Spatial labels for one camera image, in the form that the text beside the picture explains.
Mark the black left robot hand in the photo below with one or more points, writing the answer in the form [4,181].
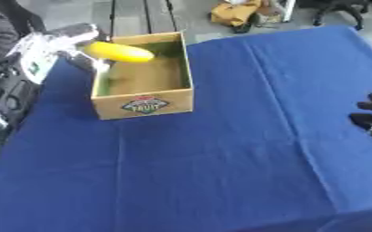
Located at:
[77,31]

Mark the yellow toy banana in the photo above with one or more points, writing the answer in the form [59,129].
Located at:
[119,52]

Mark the tan cardboard box green inside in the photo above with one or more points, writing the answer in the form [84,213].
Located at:
[144,104]

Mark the black tripod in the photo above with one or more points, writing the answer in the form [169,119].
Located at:
[111,18]

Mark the black office chair base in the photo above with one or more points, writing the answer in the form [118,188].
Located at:
[348,7]

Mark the tan yellow bag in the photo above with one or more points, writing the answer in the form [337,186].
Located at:
[234,12]

